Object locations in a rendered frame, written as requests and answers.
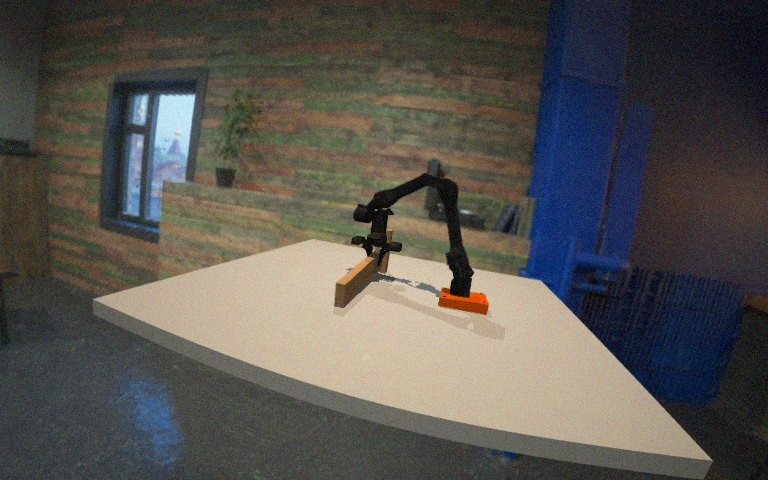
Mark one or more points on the wooden post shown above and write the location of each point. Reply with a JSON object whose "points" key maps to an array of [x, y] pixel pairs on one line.
{"points": [[385, 259]]}

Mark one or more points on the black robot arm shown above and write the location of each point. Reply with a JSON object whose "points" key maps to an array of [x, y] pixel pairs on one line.
{"points": [[448, 191]]}

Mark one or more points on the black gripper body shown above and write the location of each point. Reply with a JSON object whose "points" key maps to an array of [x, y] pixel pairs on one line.
{"points": [[393, 246]]}

